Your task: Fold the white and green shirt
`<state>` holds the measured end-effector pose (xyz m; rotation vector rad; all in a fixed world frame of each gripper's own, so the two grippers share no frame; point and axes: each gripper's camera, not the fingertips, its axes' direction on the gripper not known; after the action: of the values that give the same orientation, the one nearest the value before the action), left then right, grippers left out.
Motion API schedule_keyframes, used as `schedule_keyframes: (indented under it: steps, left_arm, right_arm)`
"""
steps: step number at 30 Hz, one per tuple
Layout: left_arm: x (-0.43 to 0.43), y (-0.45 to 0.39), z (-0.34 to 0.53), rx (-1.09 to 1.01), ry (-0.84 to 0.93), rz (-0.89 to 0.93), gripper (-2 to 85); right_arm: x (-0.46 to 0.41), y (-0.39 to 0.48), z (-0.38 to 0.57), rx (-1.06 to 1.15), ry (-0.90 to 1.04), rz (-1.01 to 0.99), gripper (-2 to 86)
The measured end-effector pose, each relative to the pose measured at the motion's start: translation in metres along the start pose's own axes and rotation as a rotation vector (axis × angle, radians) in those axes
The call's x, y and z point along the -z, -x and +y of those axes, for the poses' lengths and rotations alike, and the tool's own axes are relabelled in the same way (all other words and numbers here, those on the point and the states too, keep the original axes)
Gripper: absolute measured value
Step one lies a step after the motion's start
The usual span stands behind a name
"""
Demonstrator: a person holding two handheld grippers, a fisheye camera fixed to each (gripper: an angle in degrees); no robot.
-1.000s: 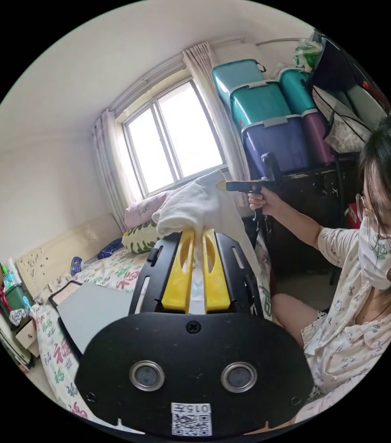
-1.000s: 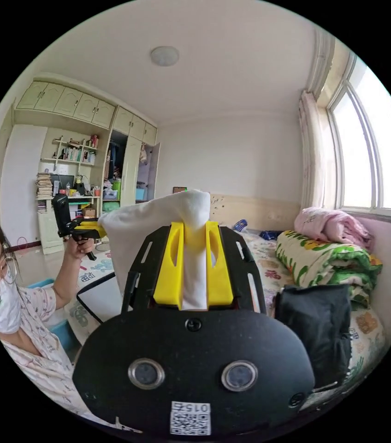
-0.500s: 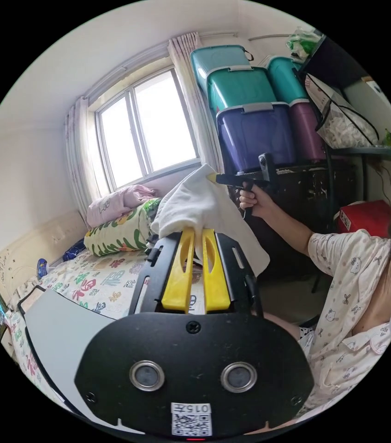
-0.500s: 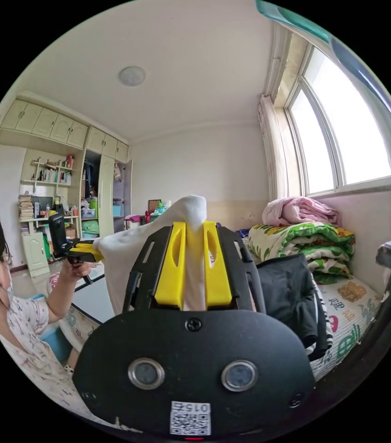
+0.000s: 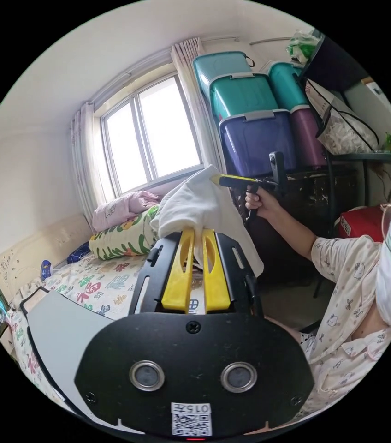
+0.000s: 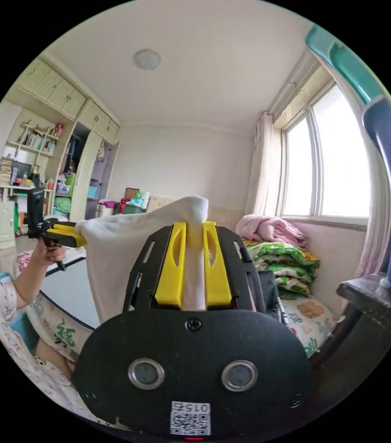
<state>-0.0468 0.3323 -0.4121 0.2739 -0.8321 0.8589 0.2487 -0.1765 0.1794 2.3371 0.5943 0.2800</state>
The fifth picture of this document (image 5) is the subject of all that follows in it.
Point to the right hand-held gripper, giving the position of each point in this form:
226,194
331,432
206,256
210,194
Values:
252,189

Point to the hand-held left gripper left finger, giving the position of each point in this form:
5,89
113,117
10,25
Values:
176,277

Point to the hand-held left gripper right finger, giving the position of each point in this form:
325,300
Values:
216,280

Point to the white and green shirt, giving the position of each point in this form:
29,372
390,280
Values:
195,204

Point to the person's right forearm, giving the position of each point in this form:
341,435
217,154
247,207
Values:
292,232

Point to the person's right hand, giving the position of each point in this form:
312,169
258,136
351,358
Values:
263,204

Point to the blue-violet storage box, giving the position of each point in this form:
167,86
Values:
257,142

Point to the floral rolled blanket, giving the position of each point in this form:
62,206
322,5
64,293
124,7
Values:
119,238

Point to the dark wooden cupboard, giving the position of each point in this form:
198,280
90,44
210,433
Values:
306,207

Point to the teal storage box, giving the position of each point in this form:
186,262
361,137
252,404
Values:
216,67
285,86
244,97

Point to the bed with printed sheet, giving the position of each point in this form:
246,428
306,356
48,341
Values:
91,282

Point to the pale pink curtain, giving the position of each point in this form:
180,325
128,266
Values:
195,104
85,166

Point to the purple storage box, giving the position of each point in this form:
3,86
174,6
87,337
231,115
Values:
308,138

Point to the window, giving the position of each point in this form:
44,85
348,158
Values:
154,135

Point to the pink folded blanket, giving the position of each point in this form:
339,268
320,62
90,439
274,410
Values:
116,207

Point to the navy blue cloth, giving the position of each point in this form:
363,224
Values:
78,253

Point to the clear bag with white filling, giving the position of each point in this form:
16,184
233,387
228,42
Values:
344,131

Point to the white flat board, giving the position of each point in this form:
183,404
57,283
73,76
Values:
60,328

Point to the person's body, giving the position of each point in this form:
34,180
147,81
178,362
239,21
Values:
347,294

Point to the red carton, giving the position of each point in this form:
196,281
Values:
361,223

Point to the dark metal shelf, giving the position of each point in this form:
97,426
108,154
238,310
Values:
337,65

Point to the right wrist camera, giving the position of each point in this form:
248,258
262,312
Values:
277,169

